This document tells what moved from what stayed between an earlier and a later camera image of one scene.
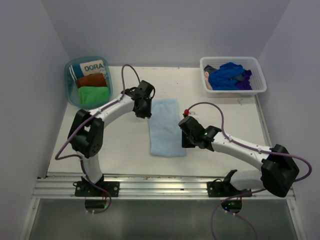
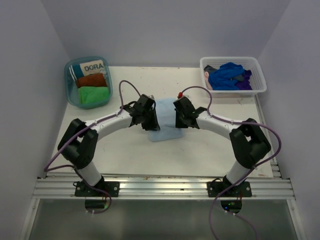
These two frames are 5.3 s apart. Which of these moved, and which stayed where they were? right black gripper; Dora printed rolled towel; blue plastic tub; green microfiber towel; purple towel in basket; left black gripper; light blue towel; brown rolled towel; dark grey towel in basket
Moved: light blue towel; left black gripper; right black gripper
Stayed: brown rolled towel; purple towel in basket; blue plastic tub; dark grey towel in basket; Dora printed rolled towel; green microfiber towel
